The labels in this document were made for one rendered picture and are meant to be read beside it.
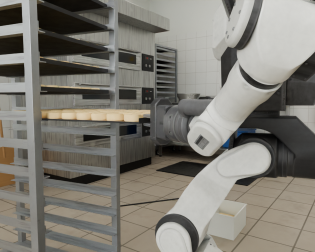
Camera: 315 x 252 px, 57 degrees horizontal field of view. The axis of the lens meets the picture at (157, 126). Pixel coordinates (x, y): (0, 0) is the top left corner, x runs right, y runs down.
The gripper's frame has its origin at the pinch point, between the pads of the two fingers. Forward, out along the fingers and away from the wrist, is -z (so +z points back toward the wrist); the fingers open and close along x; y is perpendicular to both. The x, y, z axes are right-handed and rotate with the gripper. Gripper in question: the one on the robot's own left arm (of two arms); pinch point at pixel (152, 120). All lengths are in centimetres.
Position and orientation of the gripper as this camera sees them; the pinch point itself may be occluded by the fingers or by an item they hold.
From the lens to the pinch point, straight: 79.0
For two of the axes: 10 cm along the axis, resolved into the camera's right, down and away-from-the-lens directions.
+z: 5.8, 0.8, -8.1
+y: -8.1, 0.5, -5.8
